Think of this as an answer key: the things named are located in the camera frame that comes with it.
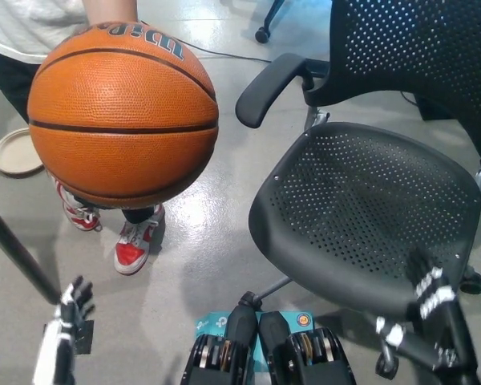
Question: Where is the orange Wilson basketball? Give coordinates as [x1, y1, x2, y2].
[26, 22, 220, 210]

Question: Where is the black perforated office chair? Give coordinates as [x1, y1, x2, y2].
[235, 0, 481, 380]

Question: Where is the black chair leg with caster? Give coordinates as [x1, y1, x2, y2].
[255, 0, 286, 44]

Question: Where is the black robot left body block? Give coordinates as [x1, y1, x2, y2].
[178, 303, 260, 385]

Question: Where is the person in white shirt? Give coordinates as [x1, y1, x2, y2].
[0, 0, 165, 276]

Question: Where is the red white left sneaker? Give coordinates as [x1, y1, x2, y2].
[114, 203, 165, 276]

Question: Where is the red white sneaker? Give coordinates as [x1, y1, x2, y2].
[50, 176, 103, 233]
[114, 203, 165, 276]

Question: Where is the teal TP-Link box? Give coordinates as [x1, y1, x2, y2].
[194, 310, 316, 374]

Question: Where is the red white right sneaker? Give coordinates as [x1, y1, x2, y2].
[50, 176, 103, 233]

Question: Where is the flat black floor box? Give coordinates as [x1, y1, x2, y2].
[414, 92, 467, 121]

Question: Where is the black tape patch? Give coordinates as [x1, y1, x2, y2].
[74, 319, 95, 356]

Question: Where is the black table leg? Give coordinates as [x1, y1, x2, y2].
[0, 195, 63, 305]

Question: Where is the beige round plate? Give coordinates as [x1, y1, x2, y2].
[0, 128, 47, 178]

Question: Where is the thin black floor cable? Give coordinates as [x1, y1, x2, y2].
[139, 18, 273, 64]

